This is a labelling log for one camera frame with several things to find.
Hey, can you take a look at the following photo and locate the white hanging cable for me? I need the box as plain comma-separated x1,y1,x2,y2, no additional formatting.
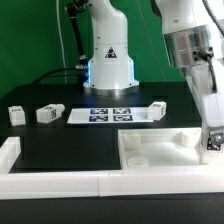
55,0,68,84

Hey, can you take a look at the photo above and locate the white U-shaped fence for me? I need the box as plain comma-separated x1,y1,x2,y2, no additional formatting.
0,137,224,200

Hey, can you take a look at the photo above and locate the thin dark cable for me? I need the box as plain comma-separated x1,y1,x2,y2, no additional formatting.
134,0,166,83

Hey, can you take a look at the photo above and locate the white square tabletop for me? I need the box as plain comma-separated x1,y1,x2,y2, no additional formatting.
118,128,201,170

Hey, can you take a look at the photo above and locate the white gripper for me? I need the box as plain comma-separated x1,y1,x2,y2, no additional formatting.
185,63,224,146

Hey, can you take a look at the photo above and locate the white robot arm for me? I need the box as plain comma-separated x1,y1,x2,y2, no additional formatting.
67,0,224,145

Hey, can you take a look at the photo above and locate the white AprilTag sheet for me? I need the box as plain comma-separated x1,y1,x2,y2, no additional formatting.
68,107,151,124

